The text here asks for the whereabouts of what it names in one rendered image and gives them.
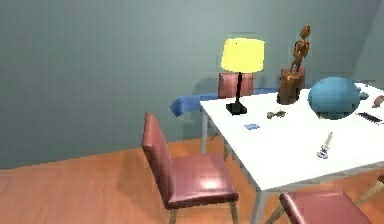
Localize brown rounded object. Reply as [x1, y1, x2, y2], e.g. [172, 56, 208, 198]
[371, 94, 384, 109]

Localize small olive keys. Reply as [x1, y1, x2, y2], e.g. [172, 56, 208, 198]
[266, 110, 288, 120]

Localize white dining table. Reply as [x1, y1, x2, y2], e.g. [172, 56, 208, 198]
[199, 82, 384, 224]

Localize brown wooden figure statue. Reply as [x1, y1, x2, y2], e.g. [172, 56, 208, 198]
[276, 24, 312, 106]

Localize blue bench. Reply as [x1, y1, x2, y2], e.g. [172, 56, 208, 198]
[168, 87, 280, 118]

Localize yellow shade table lamp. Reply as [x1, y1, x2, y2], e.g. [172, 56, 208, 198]
[220, 37, 266, 116]

